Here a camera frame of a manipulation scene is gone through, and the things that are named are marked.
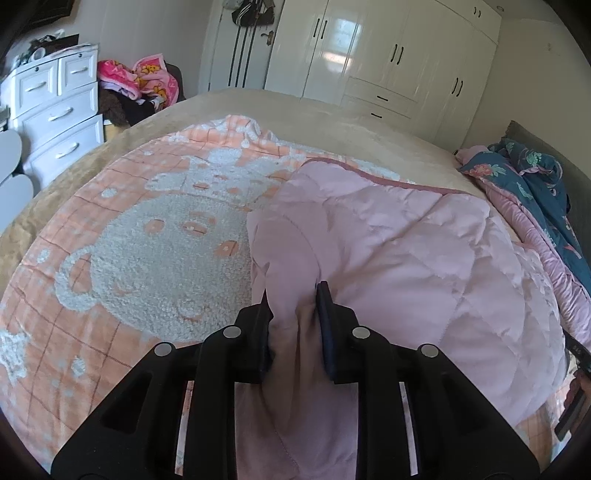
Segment pink cartoon blanket pile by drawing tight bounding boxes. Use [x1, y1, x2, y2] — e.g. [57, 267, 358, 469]
[97, 55, 180, 112]

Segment orange printed blanket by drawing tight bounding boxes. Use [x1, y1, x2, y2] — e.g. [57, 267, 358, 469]
[0, 114, 559, 480]

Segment clutter of small items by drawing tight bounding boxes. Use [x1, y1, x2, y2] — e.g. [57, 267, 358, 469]
[14, 28, 100, 65]

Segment white door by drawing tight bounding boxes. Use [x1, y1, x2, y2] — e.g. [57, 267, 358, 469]
[198, 0, 278, 95]

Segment blue floral quilt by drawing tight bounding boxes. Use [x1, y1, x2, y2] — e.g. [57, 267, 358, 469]
[455, 137, 591, 352]

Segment white rounded board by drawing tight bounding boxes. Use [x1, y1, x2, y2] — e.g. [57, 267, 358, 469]
[0, 129, 22, 183]
[0, 174, 35, 234]

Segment white drawer chest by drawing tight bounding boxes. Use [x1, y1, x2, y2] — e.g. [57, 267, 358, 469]
[0, 43, 106, 178]

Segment white glossy wardrobe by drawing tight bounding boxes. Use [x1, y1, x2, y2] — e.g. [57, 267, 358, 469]
[264, 0, 502, 151]

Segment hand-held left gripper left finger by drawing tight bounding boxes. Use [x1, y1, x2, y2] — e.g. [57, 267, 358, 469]
[51, 288, 275, 480]

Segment bed with beige bedspread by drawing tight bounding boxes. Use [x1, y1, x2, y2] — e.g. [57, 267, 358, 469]
[0, 87, 490, 287]

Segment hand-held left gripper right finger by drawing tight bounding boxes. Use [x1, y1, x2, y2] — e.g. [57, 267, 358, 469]
[315, 281, 541, 480]

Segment pink quilted blanket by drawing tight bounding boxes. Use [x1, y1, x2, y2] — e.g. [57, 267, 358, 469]
[233, 157, 568, 480]

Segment hanging bags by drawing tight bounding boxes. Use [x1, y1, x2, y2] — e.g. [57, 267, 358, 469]
[222, 0, 275, 31]

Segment black television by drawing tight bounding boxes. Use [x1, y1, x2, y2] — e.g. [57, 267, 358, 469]
[25, 0, 75, 17]

